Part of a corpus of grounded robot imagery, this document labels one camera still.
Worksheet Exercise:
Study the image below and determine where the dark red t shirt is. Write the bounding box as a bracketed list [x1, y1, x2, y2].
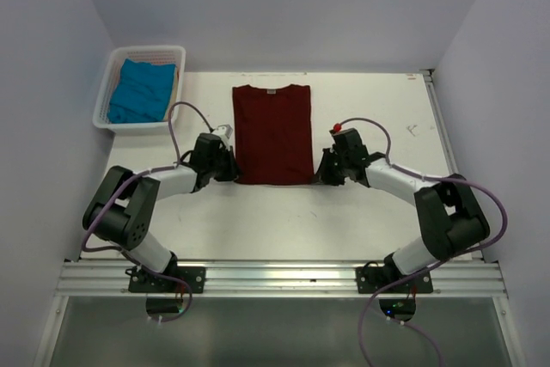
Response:
[232, 84, 314, 186]

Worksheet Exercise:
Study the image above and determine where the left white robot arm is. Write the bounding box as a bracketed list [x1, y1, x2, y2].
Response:
[82, 125, 239, 292]

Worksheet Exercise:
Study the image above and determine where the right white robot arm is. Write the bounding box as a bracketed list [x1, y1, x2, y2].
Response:
[315, 124, 490, 292]

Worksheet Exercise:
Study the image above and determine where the blue t shirt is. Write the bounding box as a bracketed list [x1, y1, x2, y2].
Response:
[107, 58, 177, 124]

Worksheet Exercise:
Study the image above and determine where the white plastic basket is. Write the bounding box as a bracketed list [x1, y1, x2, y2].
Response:
[93, 46, 186, 135]

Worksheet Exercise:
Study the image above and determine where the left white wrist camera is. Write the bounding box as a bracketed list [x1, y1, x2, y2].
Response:
[211, 124, 234, 149]

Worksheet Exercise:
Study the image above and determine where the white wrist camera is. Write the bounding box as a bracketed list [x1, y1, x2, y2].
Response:
[330, 123, 342, 134]
[211, 124, 234, 149]

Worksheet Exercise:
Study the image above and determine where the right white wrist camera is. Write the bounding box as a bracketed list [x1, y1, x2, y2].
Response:
[330, 123, 342, 134]

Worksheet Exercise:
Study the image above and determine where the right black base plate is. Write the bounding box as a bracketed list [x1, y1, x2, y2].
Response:
[355, 261, 434, 294]

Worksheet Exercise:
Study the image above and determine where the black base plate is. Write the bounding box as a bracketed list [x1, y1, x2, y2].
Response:
[125, 266, 206, 294]
[355, 261, 434, 294]

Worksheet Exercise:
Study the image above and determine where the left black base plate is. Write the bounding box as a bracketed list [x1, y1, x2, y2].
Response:
[125, 266, 206, 294]

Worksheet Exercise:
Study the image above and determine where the aluminium mounting rail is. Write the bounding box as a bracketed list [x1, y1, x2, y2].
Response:
[54, 259, 507, 298]

